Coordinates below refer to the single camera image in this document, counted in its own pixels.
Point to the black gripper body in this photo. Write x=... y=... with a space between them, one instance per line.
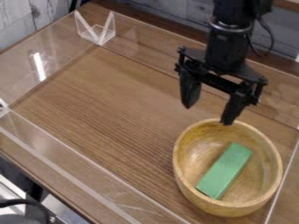
x=220 y=66

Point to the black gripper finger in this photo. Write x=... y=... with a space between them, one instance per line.
x=235 y=105
x=189 y=89

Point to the green rectangular block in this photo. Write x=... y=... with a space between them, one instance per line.
x=224 y=171

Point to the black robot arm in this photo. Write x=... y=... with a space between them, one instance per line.
x=241 y=12

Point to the brown wooden bowl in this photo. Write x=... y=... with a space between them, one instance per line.
x=197 y=148

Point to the clear acrylic corner bracket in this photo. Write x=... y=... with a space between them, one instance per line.
x=98 y=34

